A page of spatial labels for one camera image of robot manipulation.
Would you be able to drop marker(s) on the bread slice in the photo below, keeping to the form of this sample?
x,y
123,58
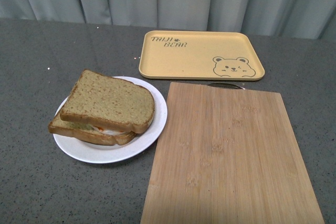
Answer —
x,y
109,103
87,133

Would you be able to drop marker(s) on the white round plate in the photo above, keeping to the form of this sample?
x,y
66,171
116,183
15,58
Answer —
x,y
100,154

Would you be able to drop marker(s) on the yellow bear tray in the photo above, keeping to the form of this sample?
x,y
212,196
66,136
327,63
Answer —
x,y
203,55

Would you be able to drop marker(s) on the fried egg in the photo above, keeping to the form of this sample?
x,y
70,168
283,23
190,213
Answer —
x,y
109,132

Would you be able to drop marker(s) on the wooden cutting board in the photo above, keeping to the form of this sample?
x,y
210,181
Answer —
x,y
228,156

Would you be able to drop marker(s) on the grey curtain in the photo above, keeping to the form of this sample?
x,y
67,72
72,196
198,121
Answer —
x,y
314,19

